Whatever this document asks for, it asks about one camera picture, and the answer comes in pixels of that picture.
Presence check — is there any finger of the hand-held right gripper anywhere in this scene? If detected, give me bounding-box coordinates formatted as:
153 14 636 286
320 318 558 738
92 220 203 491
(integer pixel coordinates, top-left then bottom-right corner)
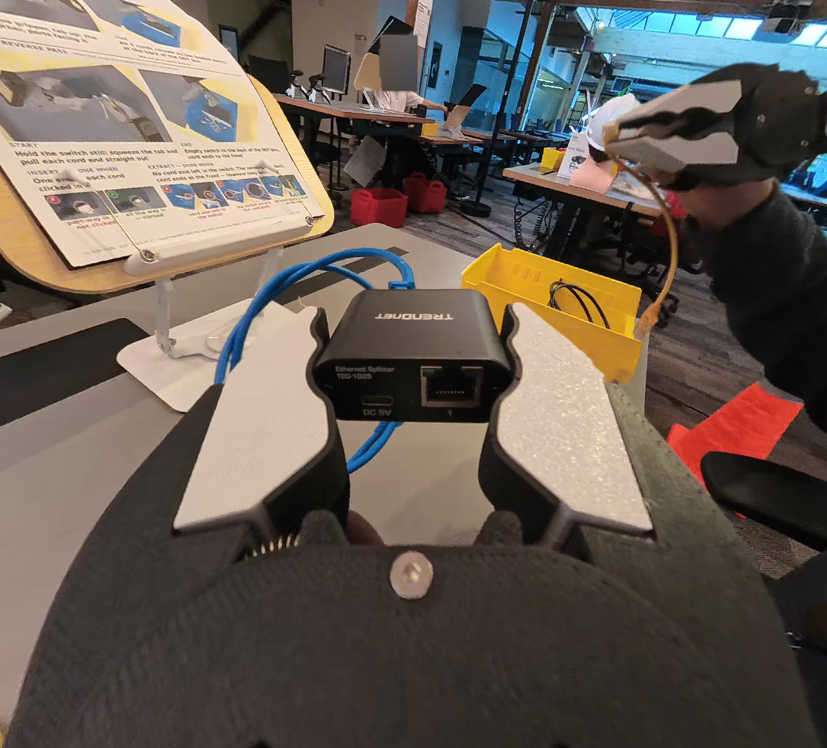
607 79 745 136
606 129 739 174

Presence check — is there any wooden instruction board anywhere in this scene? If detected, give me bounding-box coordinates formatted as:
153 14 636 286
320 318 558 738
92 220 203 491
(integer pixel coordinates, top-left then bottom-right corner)
0 0 336 295

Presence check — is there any red plastic bin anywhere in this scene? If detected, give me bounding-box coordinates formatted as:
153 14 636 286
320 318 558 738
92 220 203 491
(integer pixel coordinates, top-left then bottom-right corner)
402 171 448 214
351 187 409 228

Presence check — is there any white hard hat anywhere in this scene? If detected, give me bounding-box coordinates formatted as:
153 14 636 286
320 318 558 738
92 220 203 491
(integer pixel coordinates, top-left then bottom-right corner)
584 94 644 154

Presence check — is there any wooden table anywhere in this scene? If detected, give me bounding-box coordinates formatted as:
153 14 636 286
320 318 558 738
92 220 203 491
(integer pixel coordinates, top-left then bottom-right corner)
503 163 663 245

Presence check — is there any orange ethernet cable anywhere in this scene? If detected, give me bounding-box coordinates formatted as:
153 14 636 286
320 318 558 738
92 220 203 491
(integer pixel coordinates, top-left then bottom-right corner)
610 153 679 335

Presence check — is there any person's right forearm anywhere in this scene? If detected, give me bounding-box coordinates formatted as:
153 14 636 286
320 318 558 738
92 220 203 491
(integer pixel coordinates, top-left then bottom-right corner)
685 179 827 432

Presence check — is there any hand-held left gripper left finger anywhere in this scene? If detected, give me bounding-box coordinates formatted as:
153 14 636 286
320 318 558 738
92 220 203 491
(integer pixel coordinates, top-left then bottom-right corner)
172 306 355 542

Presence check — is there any person's right hand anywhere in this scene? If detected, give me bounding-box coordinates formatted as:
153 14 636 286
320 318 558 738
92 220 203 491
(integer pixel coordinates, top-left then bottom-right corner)
674 178 775 227

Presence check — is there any computer monitor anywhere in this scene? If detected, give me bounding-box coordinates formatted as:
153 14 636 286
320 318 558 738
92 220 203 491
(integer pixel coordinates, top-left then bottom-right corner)
321 45 351 96

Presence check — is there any white sign card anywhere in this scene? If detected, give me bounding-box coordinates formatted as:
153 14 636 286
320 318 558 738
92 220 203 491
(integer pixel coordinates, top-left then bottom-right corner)
559 137 589 180

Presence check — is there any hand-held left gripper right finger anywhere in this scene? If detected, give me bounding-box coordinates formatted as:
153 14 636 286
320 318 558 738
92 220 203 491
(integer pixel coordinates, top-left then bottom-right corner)
480 302 655 546

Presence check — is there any black chair seat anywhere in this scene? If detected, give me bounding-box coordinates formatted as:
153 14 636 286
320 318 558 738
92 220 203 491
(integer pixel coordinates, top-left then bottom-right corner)
701 451 827 552

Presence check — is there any black ethernet cable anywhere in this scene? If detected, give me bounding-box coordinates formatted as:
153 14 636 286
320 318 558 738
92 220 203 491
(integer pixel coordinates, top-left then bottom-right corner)
548 281 611 330

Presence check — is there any blue ethernet cable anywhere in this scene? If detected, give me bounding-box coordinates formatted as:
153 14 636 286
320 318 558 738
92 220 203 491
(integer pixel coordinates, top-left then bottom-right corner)
213 248 414 474

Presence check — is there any white sheet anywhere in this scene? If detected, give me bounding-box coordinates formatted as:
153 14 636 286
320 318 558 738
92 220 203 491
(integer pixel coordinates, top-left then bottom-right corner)
344 135 389 188

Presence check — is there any black network switch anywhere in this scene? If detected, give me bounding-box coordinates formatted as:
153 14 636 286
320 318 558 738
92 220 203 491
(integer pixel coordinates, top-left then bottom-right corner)
313 289 511 424

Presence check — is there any orange traffic cone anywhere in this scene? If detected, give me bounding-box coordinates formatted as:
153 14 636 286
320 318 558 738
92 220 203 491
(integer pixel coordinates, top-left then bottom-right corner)
665 383 805 461

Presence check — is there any yellow plastic bin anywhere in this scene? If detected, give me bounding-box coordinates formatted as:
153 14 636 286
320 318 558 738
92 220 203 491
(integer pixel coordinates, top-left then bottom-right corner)
460 243 645 383

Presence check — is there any wooden desk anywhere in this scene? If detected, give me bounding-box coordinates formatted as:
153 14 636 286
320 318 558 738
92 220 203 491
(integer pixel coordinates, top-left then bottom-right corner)
274 94 437 193

